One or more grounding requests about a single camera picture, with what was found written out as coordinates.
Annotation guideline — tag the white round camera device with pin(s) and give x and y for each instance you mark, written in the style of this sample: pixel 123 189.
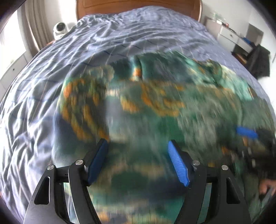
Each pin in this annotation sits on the white round camera device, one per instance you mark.
pixel 60 29

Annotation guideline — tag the person's right hand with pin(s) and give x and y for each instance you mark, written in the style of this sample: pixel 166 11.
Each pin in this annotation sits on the person's right hand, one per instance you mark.
pixel 267 186

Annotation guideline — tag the green patterned jacket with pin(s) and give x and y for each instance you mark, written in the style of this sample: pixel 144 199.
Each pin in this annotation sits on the green patterned jacket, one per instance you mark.
pixel 155 103

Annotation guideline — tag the wooden chair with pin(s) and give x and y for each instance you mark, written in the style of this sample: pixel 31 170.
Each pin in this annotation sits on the wooden chair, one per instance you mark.
pixel 241 57

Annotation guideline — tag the blue plaid duvet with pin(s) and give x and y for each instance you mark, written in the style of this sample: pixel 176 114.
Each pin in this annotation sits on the blue plaid duvet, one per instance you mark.
pixel 107 36

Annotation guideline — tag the beige curtain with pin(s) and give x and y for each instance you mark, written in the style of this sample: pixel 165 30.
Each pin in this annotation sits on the beige curtain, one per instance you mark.
pixel 38 23

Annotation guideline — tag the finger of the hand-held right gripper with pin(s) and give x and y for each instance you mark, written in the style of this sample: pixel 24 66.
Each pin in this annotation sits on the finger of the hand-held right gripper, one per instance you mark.
pixel 247 131

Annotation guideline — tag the white desk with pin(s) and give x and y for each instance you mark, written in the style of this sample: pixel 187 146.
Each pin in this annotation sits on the white desk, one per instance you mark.
pixel 228 34

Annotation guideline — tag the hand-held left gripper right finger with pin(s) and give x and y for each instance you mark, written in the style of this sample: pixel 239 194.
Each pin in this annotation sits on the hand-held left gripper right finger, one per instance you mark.
pixel 179 163

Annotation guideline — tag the white window bench cabinet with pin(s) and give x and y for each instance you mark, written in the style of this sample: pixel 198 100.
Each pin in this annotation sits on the white window bench cabinet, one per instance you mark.
pixel 15 69

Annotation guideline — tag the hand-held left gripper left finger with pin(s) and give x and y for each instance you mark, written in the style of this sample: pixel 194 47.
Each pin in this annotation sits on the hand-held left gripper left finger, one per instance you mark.
pixel 98 163

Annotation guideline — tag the wooden headboard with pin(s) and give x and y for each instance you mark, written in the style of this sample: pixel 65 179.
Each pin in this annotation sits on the wooden headboard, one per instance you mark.
pixel 138 5

